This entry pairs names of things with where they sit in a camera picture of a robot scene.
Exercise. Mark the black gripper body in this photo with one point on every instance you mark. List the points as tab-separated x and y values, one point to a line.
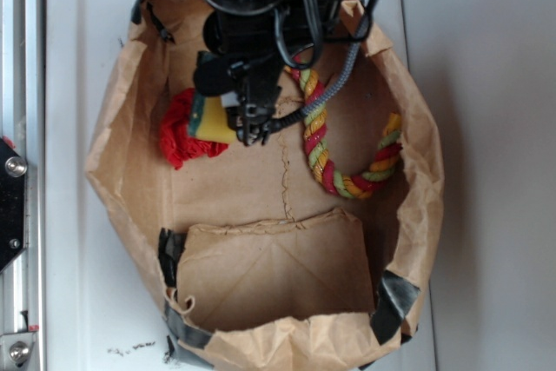
253	40

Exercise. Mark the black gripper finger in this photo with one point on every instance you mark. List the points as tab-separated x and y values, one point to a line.
255	123

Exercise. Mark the yellow green sponge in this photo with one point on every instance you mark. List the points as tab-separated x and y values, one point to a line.
208	118

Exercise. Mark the red crumpled paper ball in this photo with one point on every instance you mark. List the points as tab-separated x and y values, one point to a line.
176	144

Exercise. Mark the brown paper bag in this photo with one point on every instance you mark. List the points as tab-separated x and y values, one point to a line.
254	264

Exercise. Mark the black mounting plate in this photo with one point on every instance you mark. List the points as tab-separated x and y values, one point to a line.
12	203

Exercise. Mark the white plastic tray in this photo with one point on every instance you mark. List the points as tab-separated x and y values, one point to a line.
98	314

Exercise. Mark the aluminium frame rail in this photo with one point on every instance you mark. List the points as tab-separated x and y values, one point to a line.
22	124

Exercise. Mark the silver corner bracket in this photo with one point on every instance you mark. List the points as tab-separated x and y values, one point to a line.
17	351

